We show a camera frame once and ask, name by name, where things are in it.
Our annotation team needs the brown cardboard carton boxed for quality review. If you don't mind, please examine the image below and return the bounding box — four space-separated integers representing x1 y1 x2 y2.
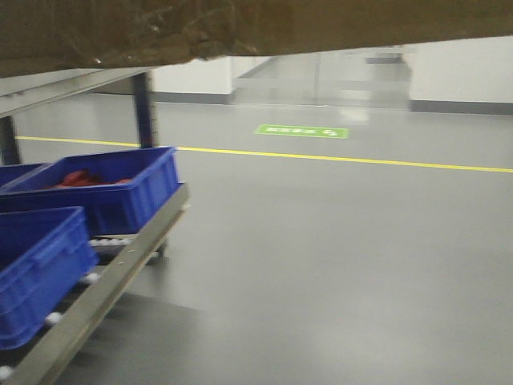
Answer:
1 1 512 77

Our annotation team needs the metal roller flow shelf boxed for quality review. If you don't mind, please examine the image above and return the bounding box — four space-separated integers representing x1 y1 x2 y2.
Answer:
1 68 190 384

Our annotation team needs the blue bin with red parts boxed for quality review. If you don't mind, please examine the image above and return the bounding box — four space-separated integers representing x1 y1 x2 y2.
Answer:
1 147 181 237

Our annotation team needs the blue bin near front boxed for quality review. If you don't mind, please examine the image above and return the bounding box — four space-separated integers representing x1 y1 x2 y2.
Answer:
1 207 98 351

